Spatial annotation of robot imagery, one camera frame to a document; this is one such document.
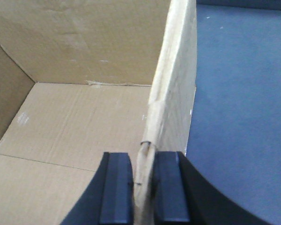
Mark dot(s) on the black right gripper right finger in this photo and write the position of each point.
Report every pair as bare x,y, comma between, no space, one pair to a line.
182,196

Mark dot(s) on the dark conveyor belt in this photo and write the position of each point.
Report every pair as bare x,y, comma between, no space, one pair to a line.
235,134

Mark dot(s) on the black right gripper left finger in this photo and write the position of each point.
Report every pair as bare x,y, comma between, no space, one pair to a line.
108,199

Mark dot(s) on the brown cardboard carton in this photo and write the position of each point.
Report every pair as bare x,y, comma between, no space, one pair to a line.
79,78

